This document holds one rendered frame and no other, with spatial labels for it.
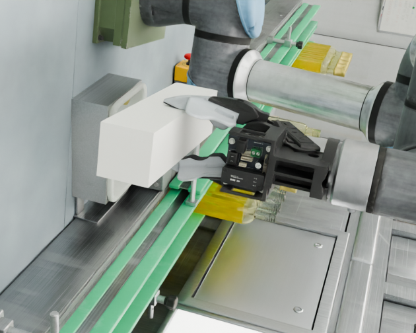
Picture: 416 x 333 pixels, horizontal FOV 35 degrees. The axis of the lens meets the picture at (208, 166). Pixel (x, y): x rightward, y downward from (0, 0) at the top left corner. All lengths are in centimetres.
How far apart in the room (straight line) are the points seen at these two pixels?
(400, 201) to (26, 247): 79
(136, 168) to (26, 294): 59
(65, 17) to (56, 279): 48
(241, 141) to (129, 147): 12
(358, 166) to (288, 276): 96
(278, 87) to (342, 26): 625
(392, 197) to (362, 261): 107
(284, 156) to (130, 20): 69
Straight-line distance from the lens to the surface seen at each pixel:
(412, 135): 82
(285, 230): 183
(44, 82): 123
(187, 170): 79
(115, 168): 72
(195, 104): 77
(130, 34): 135
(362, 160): 72
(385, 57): 756
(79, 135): 136
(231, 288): 159
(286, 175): 71
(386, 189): 72
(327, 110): 125
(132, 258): 137
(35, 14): 117
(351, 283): 169
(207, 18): 134
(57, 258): 134
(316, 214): 200
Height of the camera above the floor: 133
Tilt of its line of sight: 13 degrees down
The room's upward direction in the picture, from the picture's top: 103 degrees clockwise
